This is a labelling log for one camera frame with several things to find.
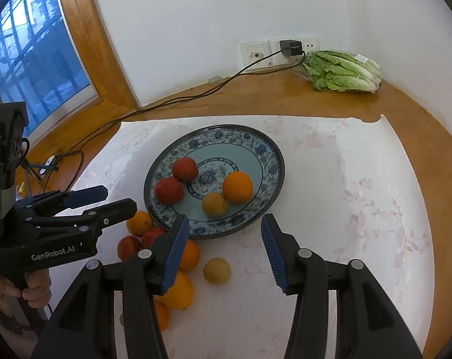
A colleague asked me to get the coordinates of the large yellow-orange citrus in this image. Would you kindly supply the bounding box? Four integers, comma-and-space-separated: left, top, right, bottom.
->
155, 271, 195, 310

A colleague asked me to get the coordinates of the red apple back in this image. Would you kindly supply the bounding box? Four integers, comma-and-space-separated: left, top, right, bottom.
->
171, 157, 198, 184

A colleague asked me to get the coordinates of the large orange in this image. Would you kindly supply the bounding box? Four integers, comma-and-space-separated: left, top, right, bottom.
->
119, 298, 172, 332

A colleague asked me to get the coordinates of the black power adapter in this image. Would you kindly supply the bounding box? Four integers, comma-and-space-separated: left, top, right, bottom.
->
279, 40, 304, 58

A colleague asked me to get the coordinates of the red apple front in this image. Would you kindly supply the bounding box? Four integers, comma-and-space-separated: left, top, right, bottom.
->
141, 228, 165, 249

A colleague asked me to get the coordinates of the blue floral ceramic plate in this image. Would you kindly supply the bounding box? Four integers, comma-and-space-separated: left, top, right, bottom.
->
144, 124, 285, 240

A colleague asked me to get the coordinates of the wooden window frame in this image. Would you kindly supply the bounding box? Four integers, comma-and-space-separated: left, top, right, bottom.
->
0, 0, 139, 140

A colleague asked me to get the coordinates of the power strip on floor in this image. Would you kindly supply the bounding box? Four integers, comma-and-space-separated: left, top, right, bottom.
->
37, 155, 59, 177

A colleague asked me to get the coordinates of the brown longan fruit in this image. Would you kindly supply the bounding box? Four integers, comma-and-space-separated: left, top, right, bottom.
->
203, 258, 232, 285
202, 192, 227, 217

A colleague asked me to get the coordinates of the person left hand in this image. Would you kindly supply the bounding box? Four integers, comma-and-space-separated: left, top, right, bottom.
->
0, 269, 51, 309

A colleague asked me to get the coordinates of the red apple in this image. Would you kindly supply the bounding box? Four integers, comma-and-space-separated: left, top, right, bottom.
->
154, 177, 184, 205
117, 236, 141, 262
171, 157, 198, 184
141, 228, 165, 249

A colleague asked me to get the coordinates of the white wall socket plate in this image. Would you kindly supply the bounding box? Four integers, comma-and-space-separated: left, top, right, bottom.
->
240, 39, 302, 72

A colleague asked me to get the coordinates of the black power cable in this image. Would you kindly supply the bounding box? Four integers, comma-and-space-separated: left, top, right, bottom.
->
23, 49, 306, 195

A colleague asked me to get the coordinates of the bagged green lettuce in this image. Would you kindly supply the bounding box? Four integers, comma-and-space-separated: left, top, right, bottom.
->
297, 50, 381, 92

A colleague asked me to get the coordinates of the small orange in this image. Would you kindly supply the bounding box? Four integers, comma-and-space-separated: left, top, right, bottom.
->
126, 211, 154, 238

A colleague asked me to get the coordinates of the small grey wall stub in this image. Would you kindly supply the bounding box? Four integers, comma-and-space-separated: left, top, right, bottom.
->
208, 75, 223, 84

